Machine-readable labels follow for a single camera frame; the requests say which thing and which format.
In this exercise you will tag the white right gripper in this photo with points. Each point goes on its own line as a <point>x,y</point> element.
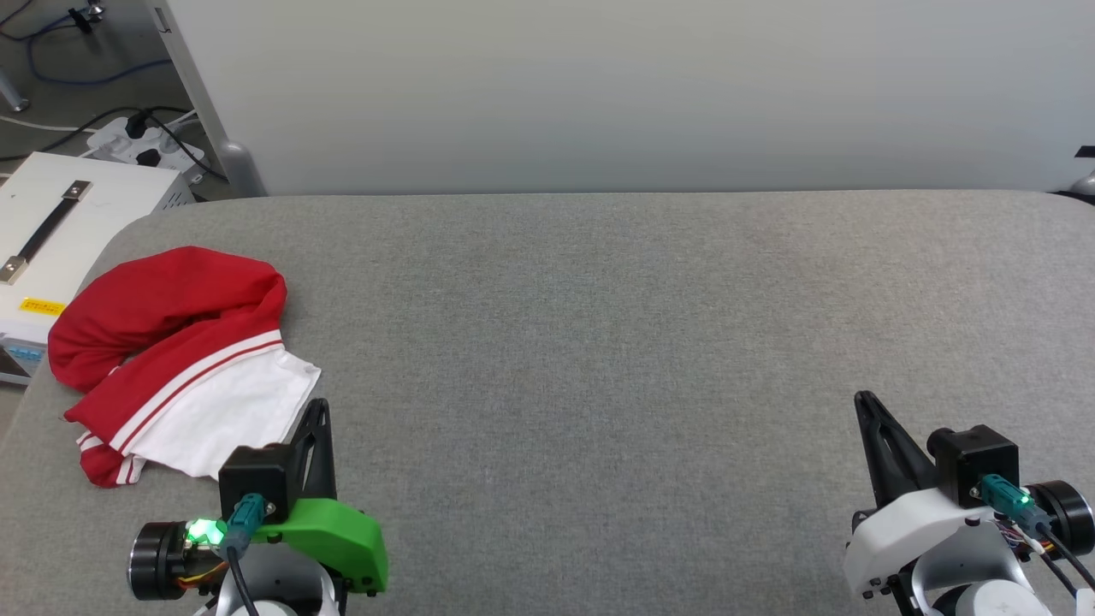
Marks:
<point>907,530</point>

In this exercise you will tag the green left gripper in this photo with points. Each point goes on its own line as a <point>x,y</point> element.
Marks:
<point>342,530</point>

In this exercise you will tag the red and white jersey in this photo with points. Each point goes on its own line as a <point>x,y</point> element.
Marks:
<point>154,299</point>

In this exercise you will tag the yellow warning label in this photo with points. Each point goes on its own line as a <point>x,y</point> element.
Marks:
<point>41,306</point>

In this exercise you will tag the white metal equipment box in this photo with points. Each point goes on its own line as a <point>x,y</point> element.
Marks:
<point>120,214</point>

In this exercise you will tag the white power strip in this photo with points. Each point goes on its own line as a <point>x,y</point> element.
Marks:
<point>115,141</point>

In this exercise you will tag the grey metal stand leg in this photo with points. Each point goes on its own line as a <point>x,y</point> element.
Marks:
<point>13,94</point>

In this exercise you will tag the black clamp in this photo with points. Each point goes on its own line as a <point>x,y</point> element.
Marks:
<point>85,17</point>

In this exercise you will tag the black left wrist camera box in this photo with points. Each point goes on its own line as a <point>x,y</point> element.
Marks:
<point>252,470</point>

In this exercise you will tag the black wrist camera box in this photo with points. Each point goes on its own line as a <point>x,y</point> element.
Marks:
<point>975,453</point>
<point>252,470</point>

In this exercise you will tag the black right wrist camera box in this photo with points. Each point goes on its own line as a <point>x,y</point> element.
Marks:
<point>975,453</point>

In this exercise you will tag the grey partition post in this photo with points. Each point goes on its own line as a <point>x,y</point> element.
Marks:
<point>192,85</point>
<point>1086,184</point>

